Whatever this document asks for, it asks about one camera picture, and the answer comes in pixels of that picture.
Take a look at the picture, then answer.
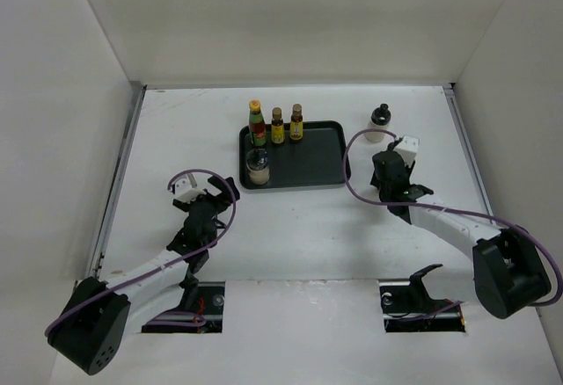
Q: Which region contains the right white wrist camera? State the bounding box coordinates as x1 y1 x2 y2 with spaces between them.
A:
393 135 420 168

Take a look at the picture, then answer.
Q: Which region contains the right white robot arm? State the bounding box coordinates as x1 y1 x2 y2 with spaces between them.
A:
370 150 552 319

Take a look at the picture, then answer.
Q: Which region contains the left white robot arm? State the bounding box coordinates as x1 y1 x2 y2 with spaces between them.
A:
45 170 240 375

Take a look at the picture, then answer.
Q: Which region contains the clear jar with white powder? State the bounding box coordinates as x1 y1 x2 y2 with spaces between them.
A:
245 148 270 185

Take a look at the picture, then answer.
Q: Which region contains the black plastic tray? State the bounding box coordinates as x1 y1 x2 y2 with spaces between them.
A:
238 120 351 190

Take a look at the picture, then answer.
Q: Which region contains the small amber sauce bottle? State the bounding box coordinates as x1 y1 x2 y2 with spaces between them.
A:
289 104 303 142

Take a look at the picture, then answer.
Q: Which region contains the tall red green sauce bottle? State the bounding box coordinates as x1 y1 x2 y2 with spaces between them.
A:
249 99 267 148

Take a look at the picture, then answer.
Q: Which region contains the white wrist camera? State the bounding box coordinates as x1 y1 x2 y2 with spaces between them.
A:
393 135 420 168
170 173 204 203

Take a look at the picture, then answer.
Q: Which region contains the white bottle black cap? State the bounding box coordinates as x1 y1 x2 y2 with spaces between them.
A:
364 103 391 143

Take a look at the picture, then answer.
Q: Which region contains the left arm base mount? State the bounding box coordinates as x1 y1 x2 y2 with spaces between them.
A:
141 281 226 334

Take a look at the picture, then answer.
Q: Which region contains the small yellow label bottle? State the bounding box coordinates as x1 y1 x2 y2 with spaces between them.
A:
271 107 285 146

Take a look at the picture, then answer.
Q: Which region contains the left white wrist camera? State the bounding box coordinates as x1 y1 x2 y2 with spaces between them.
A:
170 173 204 203

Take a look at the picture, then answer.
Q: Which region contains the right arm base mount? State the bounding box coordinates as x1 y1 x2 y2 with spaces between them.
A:
379 264 465 333

